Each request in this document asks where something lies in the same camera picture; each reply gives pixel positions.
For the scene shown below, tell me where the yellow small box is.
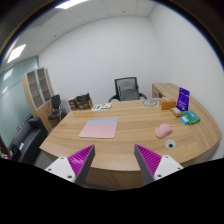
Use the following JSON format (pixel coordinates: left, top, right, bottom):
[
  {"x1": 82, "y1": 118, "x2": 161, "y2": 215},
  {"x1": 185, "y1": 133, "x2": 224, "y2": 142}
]
[{"x1": 170, "y1": 107, "x2": 182, "y2": 117}]

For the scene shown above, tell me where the silver cable grommet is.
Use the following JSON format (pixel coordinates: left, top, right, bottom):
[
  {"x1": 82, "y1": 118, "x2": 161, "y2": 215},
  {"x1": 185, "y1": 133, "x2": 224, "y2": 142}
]
[{"x1": 165, "y1": 139, "x2": 176, "y2": 149}]

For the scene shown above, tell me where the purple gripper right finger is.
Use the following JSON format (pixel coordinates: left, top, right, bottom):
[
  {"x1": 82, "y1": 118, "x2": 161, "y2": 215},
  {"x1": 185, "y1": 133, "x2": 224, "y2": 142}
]
[{"x1": 134, "y1": 144, "x2": 182, "y2": 184}]

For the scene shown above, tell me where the pink computer mouse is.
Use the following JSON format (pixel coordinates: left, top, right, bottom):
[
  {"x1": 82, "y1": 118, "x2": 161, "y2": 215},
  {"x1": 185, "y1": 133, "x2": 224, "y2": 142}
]
[{"x1": 155, "y1": 124, "x2": 172, "y2": 138}]

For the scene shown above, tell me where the dark brown storage box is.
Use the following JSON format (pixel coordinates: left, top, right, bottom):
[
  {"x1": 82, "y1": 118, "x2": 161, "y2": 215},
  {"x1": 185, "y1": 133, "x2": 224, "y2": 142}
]
[{"x1": 68, "y1": 93, "x2": 93, "y2": 110}]

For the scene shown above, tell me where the small black office chair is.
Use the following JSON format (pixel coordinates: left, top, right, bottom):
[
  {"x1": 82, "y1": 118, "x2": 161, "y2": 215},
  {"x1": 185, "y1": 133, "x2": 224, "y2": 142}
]
[{"x1": 48, "y1": 94, "x2": 66, "y2": 120}]

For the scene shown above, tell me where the round grey coaster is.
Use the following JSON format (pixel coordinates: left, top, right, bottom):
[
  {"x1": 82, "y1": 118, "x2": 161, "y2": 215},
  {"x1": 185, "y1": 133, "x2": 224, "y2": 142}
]
[{"x1": 142, "y1": 99, "x2": 159, "y2": 107}]

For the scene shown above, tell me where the wooden glass-door cabinet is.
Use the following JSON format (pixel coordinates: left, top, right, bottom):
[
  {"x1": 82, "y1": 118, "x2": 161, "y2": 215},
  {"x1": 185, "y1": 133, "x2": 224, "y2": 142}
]
[{"x1": 22, "y1": 68, "x2": 54, "y2": 131}]

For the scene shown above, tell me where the wooden side cabinet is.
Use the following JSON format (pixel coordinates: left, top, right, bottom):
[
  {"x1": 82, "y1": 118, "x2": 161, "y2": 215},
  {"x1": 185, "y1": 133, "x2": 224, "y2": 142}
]
[{"x1": 152, "y1": 83, "x2": 179, "y2": 99}]

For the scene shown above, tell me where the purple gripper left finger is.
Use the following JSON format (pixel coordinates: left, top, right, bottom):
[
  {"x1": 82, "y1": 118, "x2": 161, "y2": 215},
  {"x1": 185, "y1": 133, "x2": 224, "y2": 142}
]
[{"x1": 46, "y1": 145, "x2": 95, "y2": 186}]

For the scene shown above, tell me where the green packet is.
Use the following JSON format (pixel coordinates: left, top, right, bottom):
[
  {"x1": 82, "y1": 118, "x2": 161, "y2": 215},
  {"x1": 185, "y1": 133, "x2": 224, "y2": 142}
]
[{"x1": 183, "y1": 110, "x2": 200, "y2": 124}]

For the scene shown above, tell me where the blue small packet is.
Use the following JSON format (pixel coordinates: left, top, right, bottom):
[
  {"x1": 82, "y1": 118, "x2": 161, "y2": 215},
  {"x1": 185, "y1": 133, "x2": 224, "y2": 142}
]
[{"x1": 180, "y1": 116, "x2": 189, "y2": 125}]

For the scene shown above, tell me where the grey mesh office chair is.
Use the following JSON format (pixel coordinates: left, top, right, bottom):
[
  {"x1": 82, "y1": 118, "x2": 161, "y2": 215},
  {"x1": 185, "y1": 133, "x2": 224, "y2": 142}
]
[{"x1": 109, "y1": 77, "x2": 146, "y2": 102}]

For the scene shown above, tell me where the orange wooden box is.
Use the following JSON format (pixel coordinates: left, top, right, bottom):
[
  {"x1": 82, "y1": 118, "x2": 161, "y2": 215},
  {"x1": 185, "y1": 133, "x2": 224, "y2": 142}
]
[{"x1": 160, "y1": 99, "x2": 176, "y2": 110}]

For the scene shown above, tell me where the black leather sofa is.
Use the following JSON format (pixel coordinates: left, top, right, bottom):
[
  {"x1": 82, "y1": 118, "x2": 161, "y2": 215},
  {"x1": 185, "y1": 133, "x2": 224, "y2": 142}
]
[{"x1": 9, "y1": 117, "x2": 48, "y2": 165}]

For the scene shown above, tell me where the white green leaflet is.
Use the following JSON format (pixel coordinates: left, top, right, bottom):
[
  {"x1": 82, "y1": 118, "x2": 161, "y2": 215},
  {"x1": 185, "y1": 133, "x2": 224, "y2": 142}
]
[{"x1": 92, "y1": 103, "x2": 112, "y2": 111}]

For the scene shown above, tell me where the pink blue mouse pad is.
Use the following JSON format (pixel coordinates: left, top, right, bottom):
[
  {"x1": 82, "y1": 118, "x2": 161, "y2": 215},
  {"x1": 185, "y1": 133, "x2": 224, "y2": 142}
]
[{"x1": 79, "y1": 119, "x2": 118, "y2": 139}]

